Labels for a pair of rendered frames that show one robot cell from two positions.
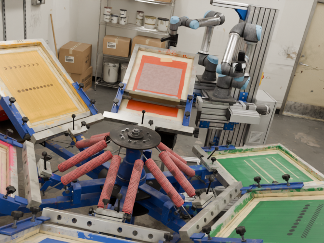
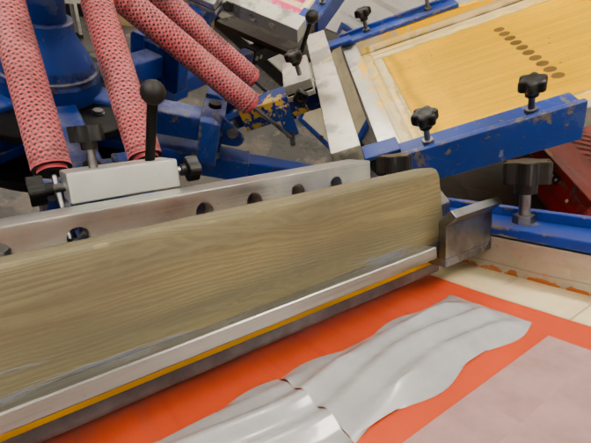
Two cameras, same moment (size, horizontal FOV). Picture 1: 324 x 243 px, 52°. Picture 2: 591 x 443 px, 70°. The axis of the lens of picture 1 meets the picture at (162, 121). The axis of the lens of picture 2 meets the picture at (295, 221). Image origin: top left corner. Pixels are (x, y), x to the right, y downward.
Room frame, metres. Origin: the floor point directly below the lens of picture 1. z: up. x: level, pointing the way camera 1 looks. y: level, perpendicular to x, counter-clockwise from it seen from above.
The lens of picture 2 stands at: (2.63, -0.04, 1.48)
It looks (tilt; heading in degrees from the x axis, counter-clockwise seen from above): 40 degrees down; 131
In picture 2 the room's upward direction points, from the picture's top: 18 degrees clockwise
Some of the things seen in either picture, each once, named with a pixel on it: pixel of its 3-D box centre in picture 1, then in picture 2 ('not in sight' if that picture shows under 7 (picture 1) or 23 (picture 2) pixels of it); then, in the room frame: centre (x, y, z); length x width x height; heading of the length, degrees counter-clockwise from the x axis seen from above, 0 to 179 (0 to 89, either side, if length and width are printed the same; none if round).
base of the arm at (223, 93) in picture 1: (222, 90); not in sight; (2.83, -0.48, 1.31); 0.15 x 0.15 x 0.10
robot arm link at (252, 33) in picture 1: (246, 57); not in sight; (2.80, -0.61, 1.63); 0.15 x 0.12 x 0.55; 75
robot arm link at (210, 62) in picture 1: (211, 62); not in sight; (3.33, -0.40, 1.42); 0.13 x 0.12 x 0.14; 43
